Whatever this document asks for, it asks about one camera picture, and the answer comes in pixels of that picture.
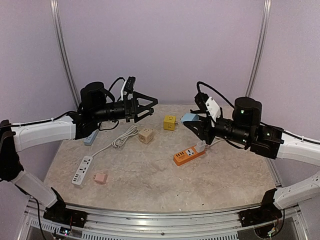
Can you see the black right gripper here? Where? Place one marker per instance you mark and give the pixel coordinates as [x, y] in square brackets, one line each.
[210, 131]

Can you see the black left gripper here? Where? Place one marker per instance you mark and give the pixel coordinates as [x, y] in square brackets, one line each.
[131, 105]

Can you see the blue usb charger plug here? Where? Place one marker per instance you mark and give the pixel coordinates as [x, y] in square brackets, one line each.
[189, 117]

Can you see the beige cube socket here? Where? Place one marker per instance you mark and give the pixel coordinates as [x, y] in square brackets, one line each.
[146, 135]

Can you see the orange power strip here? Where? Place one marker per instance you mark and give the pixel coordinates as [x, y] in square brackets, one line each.
[187, 155]

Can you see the pink usb charger plug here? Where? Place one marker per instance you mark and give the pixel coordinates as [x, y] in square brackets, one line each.
[100, 178]

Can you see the white power strip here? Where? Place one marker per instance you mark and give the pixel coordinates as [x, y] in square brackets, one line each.
[82, 172]

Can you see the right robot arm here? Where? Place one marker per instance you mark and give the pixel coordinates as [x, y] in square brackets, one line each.
[245, 131]

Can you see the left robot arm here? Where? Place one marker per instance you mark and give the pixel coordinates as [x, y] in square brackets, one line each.
[97, 105]

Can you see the yellow cube socket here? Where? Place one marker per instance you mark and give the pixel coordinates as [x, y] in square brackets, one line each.
[169, 122]

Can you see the blue power strip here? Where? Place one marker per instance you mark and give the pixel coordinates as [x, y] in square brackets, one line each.
[88, 141]

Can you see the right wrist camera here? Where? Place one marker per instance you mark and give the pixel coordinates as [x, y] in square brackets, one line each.
[202, 100]

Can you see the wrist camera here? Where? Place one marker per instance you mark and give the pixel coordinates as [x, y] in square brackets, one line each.
[127, 87]
[202, 100]

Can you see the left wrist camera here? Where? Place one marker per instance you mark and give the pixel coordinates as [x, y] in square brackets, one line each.
[127, 87]

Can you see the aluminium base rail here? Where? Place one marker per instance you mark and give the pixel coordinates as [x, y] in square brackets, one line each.
[107, 224]

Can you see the right aluminium frame post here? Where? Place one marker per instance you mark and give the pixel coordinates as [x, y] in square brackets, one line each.
[266, 11]

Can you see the aluminium frame post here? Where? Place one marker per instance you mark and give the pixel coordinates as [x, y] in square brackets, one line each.
[266, 11]
[54, 6]

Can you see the left aluminium frame post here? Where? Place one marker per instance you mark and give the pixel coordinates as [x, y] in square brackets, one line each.
[54, 6]

